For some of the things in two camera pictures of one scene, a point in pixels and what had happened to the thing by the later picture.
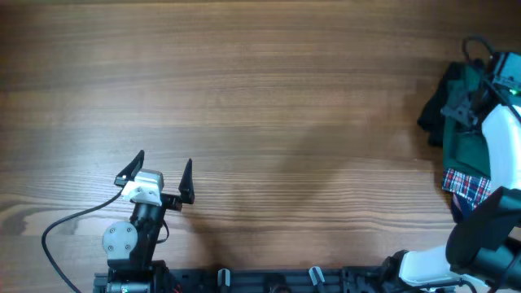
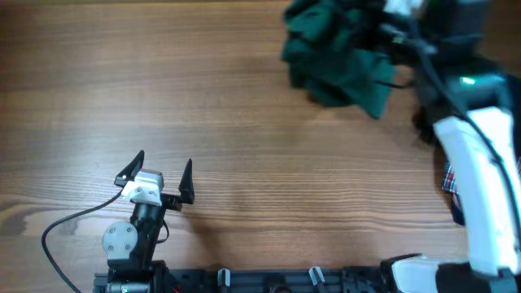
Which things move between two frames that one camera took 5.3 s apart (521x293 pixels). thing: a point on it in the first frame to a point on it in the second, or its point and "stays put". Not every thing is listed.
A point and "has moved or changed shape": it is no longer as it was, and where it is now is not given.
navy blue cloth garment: (461, 207) stays put
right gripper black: (457, 107) to (365, 20)
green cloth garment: (465, 149) has moved or changed shape
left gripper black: (172, 202) stays put
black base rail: (369, 279) stays put
